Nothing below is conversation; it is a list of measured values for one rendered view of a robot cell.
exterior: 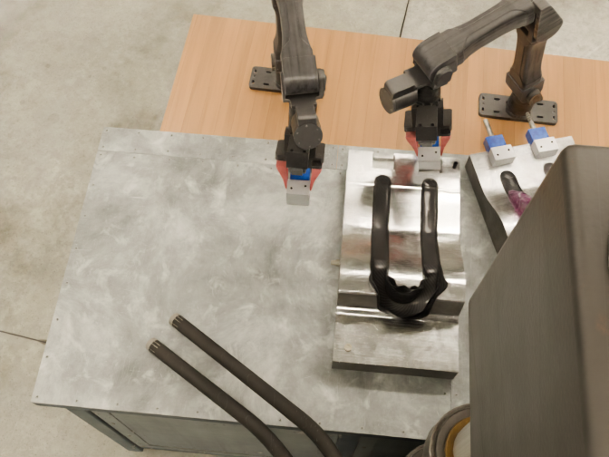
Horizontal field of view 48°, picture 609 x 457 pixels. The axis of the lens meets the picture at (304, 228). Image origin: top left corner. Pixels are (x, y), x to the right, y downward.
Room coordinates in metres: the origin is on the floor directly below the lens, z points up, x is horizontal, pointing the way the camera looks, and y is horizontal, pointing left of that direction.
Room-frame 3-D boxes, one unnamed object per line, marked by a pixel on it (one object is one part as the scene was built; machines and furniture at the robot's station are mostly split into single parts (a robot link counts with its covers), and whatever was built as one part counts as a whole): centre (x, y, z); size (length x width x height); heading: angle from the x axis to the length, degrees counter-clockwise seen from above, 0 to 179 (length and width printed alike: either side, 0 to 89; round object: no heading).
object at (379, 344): (0.62, -0.21, 0.87); 0.50 x 0.26 x 0.14; 175
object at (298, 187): (0.79, 0.01, 0.93); 0.13 x 0.05 x 0.05; 175
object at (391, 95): (0.89, -0.22, 1.13); 0.12 x 0.09 x 0.12; 117
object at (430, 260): (0.64, -0.22, 0.92); 0.35 x 0.16 x 0.09; 175
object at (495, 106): (1.06, -0.55, 0.84); 0.20 x 0.07 x 0.08; 82
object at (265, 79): (1.15, 0.04, 0.84); 0.20 x 0.07 x 0.08; 82
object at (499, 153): (0.93, -0.46, 0.86); 0.13 x 0.05 x 0.05; 12
